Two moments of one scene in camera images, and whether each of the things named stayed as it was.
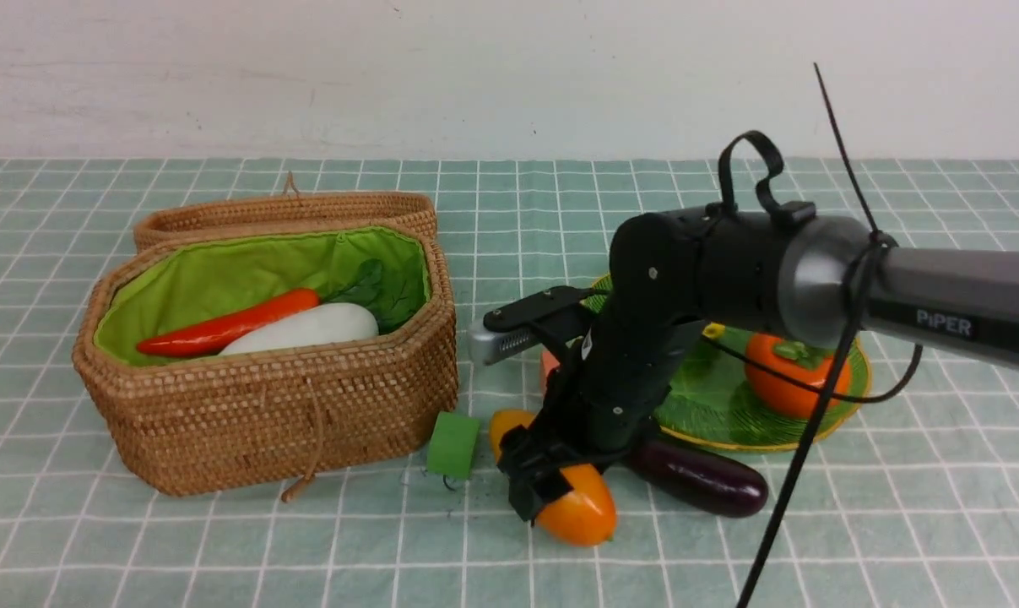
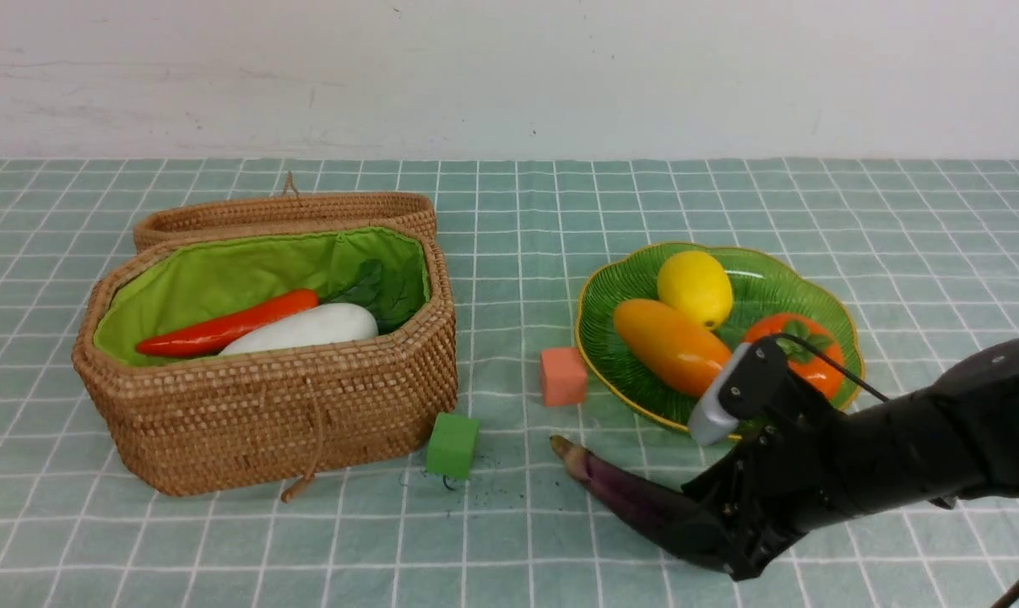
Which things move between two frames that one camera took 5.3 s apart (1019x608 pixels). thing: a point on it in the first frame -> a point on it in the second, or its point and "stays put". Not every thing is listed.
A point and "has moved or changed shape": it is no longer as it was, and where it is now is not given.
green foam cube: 452,445 stays put
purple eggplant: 699,479 -> 677,518
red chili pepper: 216,333 stays put
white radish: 324,323 stays put
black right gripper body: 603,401 -> 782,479
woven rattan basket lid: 279,212 stays put
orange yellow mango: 587,517 has moved or changed shape
